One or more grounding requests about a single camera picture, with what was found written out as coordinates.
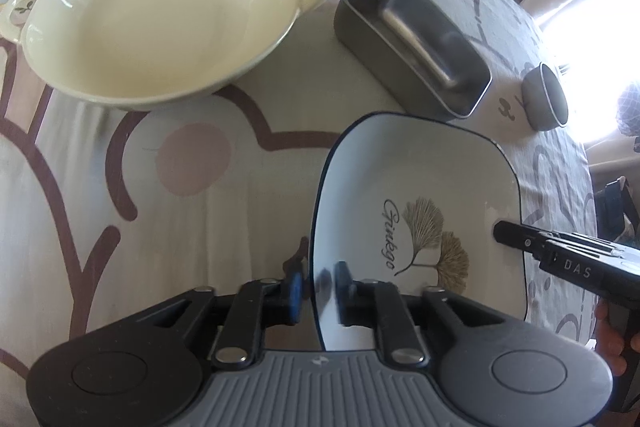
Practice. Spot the steel rectangular tray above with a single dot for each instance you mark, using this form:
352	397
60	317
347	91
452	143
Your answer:
415	42

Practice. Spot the white square plate black rim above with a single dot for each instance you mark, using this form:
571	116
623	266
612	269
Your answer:
430	177

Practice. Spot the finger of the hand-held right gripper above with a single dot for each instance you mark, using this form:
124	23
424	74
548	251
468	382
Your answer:
515	237

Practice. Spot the small round steel bowl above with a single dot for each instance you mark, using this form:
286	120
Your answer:
542	99

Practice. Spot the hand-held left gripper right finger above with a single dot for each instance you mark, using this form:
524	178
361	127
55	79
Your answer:
344	294

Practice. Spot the person's right hand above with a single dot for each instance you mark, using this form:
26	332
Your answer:
607	339

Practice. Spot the cartoon animal printed tablecloth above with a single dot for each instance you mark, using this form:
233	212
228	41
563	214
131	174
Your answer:
175	207

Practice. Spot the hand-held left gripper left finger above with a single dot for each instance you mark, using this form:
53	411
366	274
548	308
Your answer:
295	294

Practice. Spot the mesh net bag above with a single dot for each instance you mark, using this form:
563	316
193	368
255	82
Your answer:
629	114

